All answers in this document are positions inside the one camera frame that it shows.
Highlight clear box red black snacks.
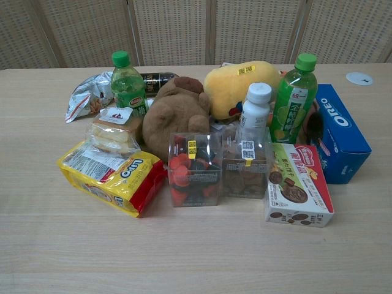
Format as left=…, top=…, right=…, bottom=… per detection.
left=167, top=132, right=224, bottom=208

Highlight brown plush toy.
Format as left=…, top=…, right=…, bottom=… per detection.
left=141, top=76, right=213, bottom=165

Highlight clear box brown snacks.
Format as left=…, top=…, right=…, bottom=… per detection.
left=221, top=124, right=276, bottom=200

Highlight white plastic drink bottle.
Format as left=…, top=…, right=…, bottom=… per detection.
left=238, top=82, right=273, bottom=137

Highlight yellow plush toy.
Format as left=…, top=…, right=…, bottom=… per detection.
left=203, top=60, right=282, bottom=121

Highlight dark lying drink bottle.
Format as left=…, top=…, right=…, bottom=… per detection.
left=139, top=72, right=181, bottom=99

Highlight clear bag sliced bread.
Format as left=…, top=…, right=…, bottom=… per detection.
left=85, top=107, right=145, bottom=160

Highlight small green soda bottle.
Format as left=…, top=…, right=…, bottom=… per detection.
left=110, top=50, right=149, bottom=118

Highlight yellow red Lupo cake pack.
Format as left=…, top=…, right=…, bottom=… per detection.
left=56, top=141, right=168, bottom=219

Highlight red white chocolate cookie box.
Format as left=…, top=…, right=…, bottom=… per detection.
left=265, top=142, right=335, bottom=228

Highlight beige perforated folding screen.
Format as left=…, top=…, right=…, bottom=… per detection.
left=0, top=0, right=392, bottom=70

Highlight silver nut snack bag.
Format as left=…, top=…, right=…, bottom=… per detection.
left=64, top=71, right=116, bottom=124

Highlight blue Oreo cookie box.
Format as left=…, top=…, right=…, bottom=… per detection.
left=307, top=83, right=373, bottom=186

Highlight round white table grommet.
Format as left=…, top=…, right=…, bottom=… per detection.
left=345, top=72, right=375, bottom=86

